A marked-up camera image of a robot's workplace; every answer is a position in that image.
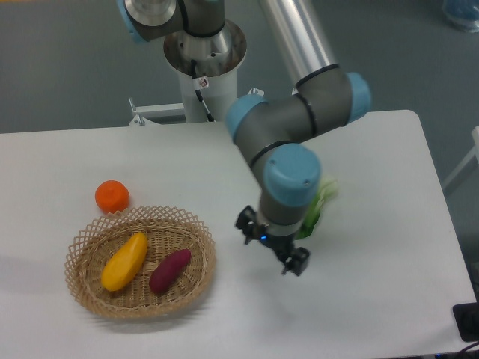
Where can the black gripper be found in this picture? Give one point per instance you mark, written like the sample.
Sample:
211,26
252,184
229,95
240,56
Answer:
295,260

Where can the yellow mango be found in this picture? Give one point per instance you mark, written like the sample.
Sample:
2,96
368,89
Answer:
123,266

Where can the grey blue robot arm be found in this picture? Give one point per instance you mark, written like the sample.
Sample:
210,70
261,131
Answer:
271,135

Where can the woven wicker basket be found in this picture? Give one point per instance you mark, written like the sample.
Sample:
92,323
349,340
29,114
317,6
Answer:
168,229

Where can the green bok choy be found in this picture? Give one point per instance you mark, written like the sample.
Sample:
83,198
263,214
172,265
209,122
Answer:
328,189

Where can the purple sweet potato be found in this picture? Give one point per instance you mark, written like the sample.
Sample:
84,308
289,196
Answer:
168,270

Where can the orange tangerine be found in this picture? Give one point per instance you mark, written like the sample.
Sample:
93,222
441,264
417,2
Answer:
112,196

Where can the black device at corner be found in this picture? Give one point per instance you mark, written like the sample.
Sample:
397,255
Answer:
466,318

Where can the blue bag in background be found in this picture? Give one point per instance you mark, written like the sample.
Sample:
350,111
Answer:
462,13

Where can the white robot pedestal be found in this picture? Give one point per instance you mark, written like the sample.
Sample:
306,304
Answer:
206,68

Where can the white frame at right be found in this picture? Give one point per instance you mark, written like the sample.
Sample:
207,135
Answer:
464,169

